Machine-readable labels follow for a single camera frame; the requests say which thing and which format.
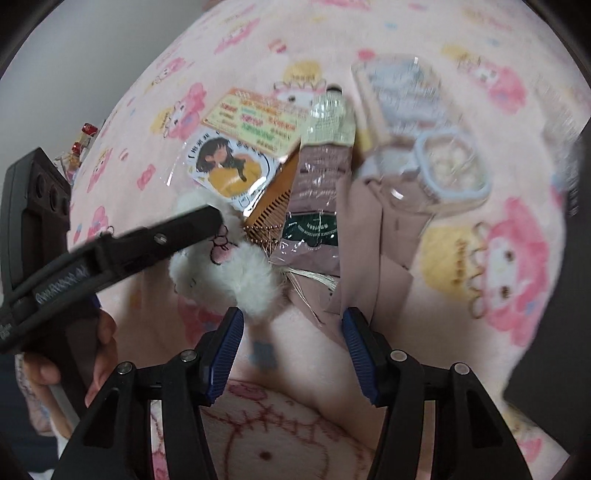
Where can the person's left hand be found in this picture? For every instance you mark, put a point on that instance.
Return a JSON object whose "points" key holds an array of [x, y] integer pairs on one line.
{"points": [[105, 346]]}

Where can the red wrapped trinket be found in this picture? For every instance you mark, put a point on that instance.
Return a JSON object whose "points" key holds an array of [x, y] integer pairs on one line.
{"points": [[83, 136]]}

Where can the pink cartoon-print blanket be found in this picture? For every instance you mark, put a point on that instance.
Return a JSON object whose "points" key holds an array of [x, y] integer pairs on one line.
{"points": [[415, 41]]}

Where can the pink cloth pouch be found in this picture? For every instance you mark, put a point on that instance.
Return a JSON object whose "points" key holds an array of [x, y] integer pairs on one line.
{"points": [[364, 240]]}

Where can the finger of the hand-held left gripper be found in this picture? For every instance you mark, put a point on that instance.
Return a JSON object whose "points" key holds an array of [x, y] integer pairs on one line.
{"points": [[184, 230]]}

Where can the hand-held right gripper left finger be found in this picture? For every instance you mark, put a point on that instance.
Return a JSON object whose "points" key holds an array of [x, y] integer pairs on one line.
{"points": [[225, 357]]}

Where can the yellow colourful printed card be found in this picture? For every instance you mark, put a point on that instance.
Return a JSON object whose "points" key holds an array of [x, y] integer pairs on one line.
{"points": [[254, 120]]}

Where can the pink hand cream tube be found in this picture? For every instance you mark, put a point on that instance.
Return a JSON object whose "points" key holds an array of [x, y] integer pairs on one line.
{"points": [[314, 184]]}

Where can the girl-print sticker card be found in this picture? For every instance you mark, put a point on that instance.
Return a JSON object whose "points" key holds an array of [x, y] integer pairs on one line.
{"points": [[231, 180]]}

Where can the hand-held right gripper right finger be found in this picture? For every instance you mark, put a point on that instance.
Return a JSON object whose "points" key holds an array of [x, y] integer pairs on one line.
{"points": [[361, 357]]}

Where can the wooden comb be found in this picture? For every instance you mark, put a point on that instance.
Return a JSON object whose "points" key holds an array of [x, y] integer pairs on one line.
{"points": [[272, 203]]}

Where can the clear plastic package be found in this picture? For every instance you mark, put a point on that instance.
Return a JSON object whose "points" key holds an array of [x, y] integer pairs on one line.
{"points": [[392, 101]]}

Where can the pink cloth with red outlines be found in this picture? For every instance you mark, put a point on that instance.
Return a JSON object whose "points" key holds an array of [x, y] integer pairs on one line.
{"points": [[277, 438]]}

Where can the white fluffy hair clip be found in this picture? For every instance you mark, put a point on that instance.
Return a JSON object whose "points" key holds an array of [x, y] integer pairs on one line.
{"points": [[249, 277]]}

